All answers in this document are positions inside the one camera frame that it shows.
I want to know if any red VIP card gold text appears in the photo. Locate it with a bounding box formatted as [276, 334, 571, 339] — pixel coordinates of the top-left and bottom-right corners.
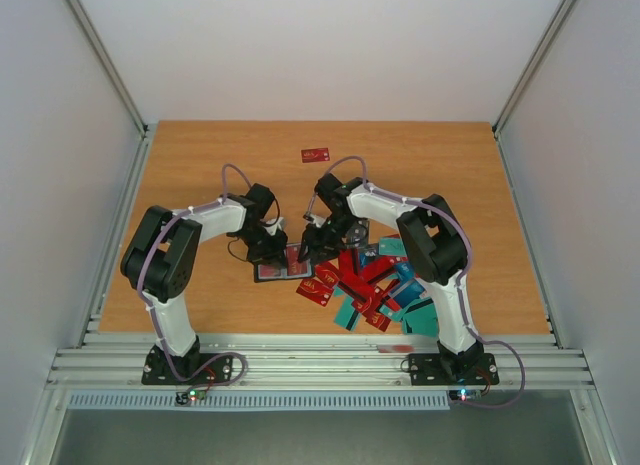
[286, 244, 312, 278]

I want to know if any left controller board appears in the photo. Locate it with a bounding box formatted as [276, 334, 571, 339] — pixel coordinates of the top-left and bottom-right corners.
[174, 389, 208, 406]

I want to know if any right controller board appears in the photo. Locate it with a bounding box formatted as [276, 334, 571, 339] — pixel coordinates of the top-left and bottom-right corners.
[448, 388, 484, 402]

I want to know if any red card black stripe upright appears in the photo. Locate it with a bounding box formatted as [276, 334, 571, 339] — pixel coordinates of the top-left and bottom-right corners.
[338, 249, 360, 276]

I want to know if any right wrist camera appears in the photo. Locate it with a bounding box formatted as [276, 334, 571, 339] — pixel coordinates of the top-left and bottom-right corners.
[303, 211, 321, 223]

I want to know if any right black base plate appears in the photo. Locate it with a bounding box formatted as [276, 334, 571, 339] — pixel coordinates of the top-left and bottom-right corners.
[406, 353, 500, 386]

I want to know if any teal card stripe bottom centre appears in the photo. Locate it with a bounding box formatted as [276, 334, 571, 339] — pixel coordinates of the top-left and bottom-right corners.
[334, 296, 360, 332]

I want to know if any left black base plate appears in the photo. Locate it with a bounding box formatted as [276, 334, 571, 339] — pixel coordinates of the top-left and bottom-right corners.
[141, 347, 234, 386]

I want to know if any teal VIP chip card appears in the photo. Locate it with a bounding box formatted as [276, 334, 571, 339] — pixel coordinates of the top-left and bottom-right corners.
[378, 236, 407, 257]

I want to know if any grey slotted cable duct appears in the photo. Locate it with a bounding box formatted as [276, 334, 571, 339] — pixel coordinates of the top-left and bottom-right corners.
[67, 390, 449, 412]

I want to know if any right aluminium corner post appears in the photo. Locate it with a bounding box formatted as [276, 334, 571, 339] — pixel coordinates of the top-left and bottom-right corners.
[491, 0, 590, 139]

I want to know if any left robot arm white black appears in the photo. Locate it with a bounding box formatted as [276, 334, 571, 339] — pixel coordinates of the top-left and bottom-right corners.
[120, 184, 287, 385]

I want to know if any black VIP card near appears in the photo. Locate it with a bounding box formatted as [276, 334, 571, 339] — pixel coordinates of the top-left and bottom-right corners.
[346, 220, 369, 247]

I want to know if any black VIP card tilted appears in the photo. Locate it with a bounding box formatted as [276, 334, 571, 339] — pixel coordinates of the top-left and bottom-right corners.
[359, 243, 379, 260]

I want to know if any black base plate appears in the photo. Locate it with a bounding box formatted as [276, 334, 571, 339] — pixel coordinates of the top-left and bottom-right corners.
[406, 353, 500, 386]
[141, 347, 234, 386]

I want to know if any red card stripe centre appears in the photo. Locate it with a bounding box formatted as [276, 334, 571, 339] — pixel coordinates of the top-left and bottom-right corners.
[337, 257, 396, 297]

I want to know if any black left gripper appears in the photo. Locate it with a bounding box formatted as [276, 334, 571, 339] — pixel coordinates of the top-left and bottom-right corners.
[237, 224, 290, 268]

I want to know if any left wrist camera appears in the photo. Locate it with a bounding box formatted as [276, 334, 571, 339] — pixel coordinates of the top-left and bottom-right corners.
[265, 217, 287, 235]

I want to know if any controller board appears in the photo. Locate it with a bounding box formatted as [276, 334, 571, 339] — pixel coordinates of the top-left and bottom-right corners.
[174, 389, 208, 406]
[448, 388, 484, 402]

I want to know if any teal card stripe bottom right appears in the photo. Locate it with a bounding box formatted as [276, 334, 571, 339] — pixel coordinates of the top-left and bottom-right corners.
[401, 298, 439, 338]

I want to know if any left aluminium corner post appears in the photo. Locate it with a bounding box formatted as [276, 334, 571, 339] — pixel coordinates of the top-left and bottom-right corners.
[54, 0, 151, 141]

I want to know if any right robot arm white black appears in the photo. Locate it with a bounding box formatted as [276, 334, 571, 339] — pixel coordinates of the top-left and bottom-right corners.
[299, 173, 484, 383]

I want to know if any aluminium corner post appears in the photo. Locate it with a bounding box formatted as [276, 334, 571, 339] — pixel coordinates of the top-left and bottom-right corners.
[491, 0, 590, 139]
[54, 0, 151, 141]

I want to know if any red chip card bottom centre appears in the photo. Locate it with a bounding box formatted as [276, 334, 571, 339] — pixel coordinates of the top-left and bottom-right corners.
[352, 284, 384, 316]

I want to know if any teal card stripe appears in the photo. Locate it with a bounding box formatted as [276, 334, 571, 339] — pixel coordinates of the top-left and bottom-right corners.
[401, 298, 439, 338]
[334, 296, 360, 332]

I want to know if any lone red card far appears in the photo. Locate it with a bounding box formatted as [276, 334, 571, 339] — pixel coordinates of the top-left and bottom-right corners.
[301, 148, 330, 163]

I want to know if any blue card centre right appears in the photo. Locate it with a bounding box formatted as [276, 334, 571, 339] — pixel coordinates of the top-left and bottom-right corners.
[394, 261, 415, 282]

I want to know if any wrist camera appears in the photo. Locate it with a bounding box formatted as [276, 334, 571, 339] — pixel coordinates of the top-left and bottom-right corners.
[303, 211, 321, 223]
[265, 217, 287, 235]

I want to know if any aluminium rail frame front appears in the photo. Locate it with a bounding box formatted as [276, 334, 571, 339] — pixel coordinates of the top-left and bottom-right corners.
[47, 332, 595, 390]

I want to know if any black leather card holder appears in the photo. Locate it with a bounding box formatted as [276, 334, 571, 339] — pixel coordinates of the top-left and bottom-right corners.
[254, 243, 315, 283]

